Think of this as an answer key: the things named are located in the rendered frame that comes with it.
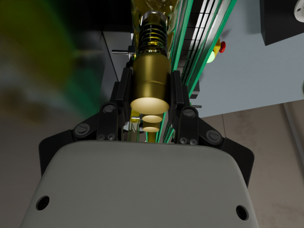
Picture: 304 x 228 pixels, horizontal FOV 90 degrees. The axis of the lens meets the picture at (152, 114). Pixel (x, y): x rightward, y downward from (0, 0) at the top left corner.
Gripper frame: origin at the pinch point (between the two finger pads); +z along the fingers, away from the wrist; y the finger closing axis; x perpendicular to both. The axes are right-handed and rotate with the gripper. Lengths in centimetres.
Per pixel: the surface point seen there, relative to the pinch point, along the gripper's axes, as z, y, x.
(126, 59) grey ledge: 36.9, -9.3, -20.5
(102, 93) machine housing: 22.6, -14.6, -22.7
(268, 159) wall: 81, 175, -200
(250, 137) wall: 117, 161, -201
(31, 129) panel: -1.5, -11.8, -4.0
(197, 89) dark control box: 49, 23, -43
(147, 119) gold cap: 5.2, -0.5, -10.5
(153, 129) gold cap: 6.5, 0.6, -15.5
